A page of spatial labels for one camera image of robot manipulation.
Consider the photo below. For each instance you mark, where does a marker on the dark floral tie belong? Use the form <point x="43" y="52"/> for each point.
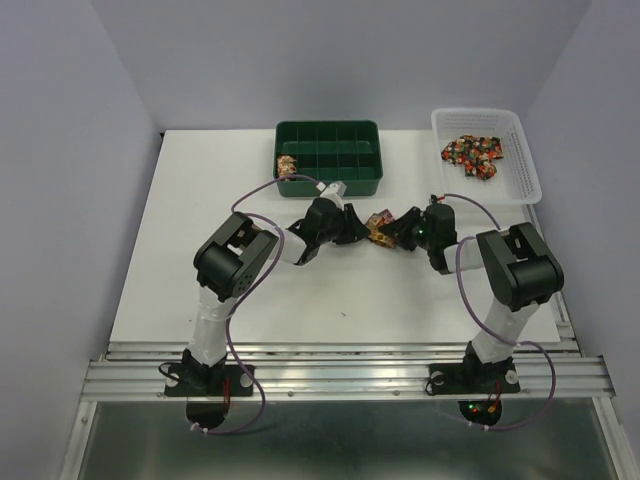
<point x="476" y="155"/>

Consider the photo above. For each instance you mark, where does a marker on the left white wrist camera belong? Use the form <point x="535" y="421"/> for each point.
<point x="334" y="191"/>

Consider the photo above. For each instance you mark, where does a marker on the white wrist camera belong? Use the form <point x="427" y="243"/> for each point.
<point x="437" y="200"/>
<point x="334" y="191"/>

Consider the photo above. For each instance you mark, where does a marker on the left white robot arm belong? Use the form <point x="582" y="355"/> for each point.
<point x="238" y="256"/>

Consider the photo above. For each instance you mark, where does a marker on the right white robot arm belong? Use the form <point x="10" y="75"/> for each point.
<point x="522" y="272"/>

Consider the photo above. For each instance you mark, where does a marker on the white plastic basket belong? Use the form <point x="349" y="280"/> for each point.
<point x="516" y="181"/>

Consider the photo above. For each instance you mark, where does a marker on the green divided organizer tray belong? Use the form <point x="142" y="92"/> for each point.
<point x="328" y="151"/>

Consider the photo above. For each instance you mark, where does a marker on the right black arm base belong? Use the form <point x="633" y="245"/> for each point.
<point x="456" y="379"/>

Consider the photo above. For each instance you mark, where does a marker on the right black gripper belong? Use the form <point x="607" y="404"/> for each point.
<point x="401" y="225"/>

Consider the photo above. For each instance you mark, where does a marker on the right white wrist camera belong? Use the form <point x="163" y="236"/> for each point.
<point x="437" y="200"/>

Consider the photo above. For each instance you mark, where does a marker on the rolled patterned tie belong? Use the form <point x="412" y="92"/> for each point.
<point x="286" y="165"/>

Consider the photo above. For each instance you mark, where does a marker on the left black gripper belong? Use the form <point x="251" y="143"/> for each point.
<point x="353" y="229"/>

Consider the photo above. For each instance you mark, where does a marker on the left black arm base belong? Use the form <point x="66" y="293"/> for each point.
<point x="226" y="380"/>

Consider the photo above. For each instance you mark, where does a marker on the aluminium frame rail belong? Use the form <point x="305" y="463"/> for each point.
<point x="351" y="410"/>

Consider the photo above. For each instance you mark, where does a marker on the colourful squares patterned tie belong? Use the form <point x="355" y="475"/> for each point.
<point x="374" y="223"/>

